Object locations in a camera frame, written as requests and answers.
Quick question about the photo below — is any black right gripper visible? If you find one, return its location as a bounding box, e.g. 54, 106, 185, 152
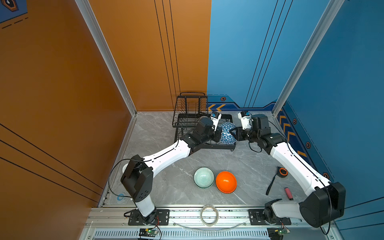
229, 126, 260, 143

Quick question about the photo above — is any blue triangle patterned bowl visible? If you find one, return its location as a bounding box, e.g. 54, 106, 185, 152
220, 122, 237, 145

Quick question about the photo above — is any green spiral bowl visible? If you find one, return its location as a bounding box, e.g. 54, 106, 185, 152
194, 167, 215, 189

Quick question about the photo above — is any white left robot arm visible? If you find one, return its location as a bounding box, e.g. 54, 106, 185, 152
121, 113, 222, 221

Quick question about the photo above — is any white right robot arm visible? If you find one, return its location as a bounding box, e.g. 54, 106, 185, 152
230, 111, 346, 228

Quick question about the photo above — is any orange bowl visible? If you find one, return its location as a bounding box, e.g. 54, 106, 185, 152
216, 171, 237, 194

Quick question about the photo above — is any clear coiled tube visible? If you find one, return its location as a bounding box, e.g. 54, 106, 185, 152
200, 205, 219, 227

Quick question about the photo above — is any right green circuit board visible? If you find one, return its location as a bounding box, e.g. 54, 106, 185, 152
267, 228, 291, 240

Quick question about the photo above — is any green circuit board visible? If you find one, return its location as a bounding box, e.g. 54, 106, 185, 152
139, 228, 160, 240
267, 228, 291, 240

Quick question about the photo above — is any left green circuit board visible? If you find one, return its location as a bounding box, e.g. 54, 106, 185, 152
139, 228, 160, 240

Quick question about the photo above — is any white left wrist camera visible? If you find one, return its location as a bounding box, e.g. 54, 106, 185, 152
210, 111, 222, 131

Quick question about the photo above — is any black wire dish rack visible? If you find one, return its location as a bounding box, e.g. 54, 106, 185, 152
172, 92, 236, 152

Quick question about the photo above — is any pink handled screwdriver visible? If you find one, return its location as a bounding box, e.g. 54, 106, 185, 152
284, 188, 294, 201

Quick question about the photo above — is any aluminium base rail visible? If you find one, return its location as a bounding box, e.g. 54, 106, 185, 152
79, 205, 343, 240

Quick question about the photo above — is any aluminium corner post right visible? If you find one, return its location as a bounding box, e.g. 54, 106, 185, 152
272, 0, 345, 117

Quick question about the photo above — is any aluminium corner post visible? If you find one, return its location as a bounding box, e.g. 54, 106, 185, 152
272, 0, 345, 117
75, 0, 137, 117

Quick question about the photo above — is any aluminium corner post left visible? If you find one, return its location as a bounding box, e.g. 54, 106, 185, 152
75, 0, 137, 117

